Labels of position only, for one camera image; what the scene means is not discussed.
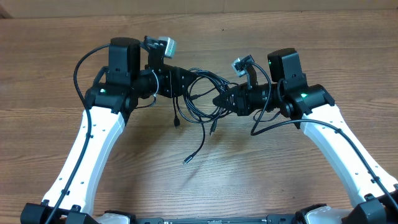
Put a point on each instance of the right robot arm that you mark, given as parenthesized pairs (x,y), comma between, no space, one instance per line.
(371,190)

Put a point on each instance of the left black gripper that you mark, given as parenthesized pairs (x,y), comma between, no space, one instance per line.
(171,76)

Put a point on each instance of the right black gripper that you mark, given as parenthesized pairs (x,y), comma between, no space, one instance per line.
(243,106)

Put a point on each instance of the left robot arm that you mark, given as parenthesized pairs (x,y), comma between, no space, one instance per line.
(135,70)

